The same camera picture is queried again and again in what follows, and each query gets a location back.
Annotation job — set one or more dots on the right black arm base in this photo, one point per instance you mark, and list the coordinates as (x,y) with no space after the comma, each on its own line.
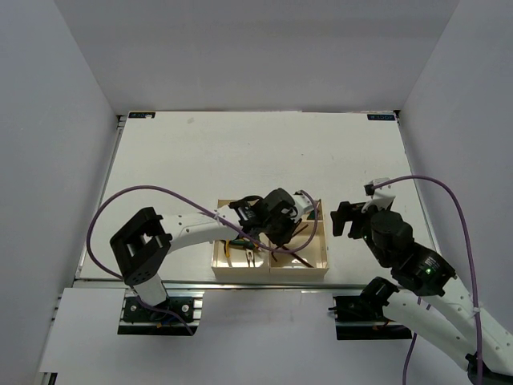
(360,317)

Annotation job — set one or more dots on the green side cutters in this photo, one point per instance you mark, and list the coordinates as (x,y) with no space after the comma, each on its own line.
(243,243)

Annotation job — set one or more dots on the beige three-compartment tray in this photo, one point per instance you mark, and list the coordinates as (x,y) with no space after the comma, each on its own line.
(305,256)

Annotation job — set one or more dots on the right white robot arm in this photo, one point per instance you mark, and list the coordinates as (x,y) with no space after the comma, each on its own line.
(425,295)

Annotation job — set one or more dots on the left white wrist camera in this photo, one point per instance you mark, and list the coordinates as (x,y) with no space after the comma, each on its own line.
(304,205)

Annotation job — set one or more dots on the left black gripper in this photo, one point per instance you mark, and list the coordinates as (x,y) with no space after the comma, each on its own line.
(284,237)

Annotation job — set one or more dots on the yellow needle-nose pliers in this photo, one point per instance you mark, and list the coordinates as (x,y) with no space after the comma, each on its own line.
(228,245)
(250,257)

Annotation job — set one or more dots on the blue corner label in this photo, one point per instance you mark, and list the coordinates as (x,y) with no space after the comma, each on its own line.
(141,115)
(381,117)

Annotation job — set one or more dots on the left blue corner label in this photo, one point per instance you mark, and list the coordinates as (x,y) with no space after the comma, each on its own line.
(141,115)

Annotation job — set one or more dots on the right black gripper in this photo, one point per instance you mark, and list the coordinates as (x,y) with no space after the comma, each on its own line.
(345,212)

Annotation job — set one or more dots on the brown hex key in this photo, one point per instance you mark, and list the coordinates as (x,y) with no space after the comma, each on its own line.
(292,260)
(300,230)

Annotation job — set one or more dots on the right blue corner label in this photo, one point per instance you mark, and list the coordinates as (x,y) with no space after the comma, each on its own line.
(381,117)

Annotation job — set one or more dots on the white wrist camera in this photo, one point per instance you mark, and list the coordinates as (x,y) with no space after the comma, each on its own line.
(380,198)
(304,205)

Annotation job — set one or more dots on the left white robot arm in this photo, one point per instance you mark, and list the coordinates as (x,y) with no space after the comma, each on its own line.
(142,244)

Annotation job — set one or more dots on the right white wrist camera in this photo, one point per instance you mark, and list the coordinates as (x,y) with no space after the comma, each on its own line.
(380,198)

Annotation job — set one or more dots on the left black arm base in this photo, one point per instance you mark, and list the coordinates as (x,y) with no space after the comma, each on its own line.
(182,316)

